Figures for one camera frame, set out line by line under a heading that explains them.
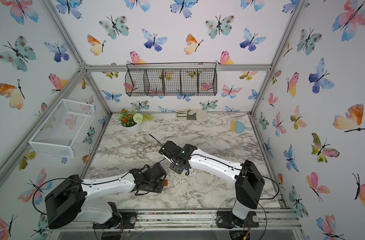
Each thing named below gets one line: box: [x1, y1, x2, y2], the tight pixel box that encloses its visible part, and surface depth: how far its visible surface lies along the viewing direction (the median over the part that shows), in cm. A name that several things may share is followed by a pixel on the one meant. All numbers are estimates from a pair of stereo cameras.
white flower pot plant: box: [118, 107, 154, 135], surface depth 100 cm
